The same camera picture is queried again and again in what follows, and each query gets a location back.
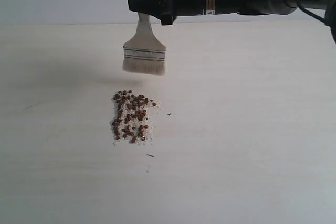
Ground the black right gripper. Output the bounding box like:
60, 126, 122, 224
128, 0, 204, 26

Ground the white paint brush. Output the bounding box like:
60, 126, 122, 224
123, 13, 166, 76

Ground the red beans and rice pile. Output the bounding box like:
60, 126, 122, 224
110, 90, 160, 145

